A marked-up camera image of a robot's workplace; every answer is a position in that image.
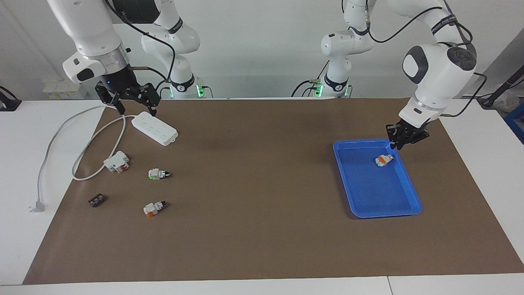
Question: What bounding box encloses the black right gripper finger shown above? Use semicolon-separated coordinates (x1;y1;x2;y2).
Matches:
95;82;125;115
137;83;159;116

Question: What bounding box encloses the white power strip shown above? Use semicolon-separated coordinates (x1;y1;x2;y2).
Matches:
131;111;179;146

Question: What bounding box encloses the white cardboard box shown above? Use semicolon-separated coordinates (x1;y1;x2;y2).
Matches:
42;79;88;100

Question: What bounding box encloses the blue plastic tray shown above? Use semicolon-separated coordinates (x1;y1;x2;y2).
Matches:
332;138;423;219

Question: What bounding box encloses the white circuit breaker red lever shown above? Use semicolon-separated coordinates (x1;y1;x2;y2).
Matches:
103;151;130;173

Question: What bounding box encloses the blue crate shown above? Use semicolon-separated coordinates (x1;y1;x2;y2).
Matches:
504;114;524;145

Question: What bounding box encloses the black stand leg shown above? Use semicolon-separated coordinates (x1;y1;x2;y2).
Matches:
477;65;524;109

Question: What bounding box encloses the brown paper mat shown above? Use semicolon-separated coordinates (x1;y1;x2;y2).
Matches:
23;98;524;285

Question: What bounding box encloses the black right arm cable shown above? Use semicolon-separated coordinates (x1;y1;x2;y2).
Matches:
106;0;176;84

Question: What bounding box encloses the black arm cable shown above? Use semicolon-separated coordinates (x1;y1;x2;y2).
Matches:
366;0;488;117
106;0;176;84

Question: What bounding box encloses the switch with green base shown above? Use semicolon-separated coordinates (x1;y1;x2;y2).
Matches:
148;168;172;181

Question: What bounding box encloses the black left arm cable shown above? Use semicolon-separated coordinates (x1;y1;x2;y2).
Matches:
366;0;488;117

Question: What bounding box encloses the black clamp mount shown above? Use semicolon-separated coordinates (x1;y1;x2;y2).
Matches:
0;86;22;112

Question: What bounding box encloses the white power cable with plug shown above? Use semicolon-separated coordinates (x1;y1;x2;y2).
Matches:
29;104;136;213

